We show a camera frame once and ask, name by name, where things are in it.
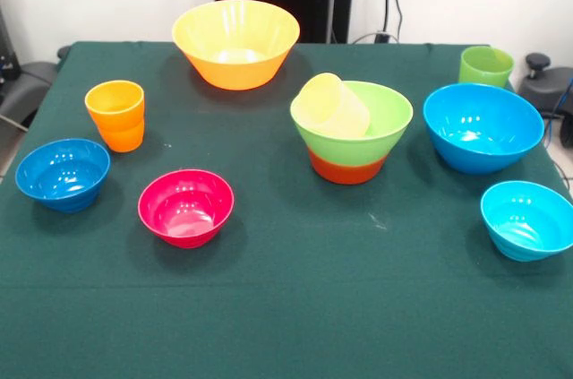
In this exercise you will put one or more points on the grey chair base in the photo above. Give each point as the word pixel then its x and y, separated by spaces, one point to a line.
pixel 27 83

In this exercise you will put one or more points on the yellow cup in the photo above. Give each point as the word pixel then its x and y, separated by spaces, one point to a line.
pixel 331 105

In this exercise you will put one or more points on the large yellow-orange bowl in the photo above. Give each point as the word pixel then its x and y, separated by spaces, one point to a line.
pixel 235 70

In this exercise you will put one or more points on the small light blue bowl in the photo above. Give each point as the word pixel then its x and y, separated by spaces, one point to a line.
pixel 524 235

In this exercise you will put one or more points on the pink bowl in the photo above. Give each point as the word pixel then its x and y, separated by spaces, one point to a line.
pixel 185 226

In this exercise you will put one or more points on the orange cup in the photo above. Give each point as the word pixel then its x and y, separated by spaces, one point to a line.
pixel 116 123

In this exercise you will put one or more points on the red-orange bowl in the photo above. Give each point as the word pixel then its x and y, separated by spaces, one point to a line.
pixel 347 173

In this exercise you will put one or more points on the green bowl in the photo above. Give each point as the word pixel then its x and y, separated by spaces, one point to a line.
pixel 385 146

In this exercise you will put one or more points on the black chair base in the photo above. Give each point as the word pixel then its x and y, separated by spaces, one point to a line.
pixel 544 88

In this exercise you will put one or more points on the dark green tablecloth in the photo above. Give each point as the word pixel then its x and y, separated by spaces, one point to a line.
pixel 286 285

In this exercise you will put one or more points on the green cup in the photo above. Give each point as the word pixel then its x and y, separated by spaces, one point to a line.
pixel 485 72

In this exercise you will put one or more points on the small dark blue bowl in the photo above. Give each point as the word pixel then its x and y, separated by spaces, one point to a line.
pixel 62 186

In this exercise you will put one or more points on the large blue bowl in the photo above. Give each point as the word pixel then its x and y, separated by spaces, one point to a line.
pixel 483 150

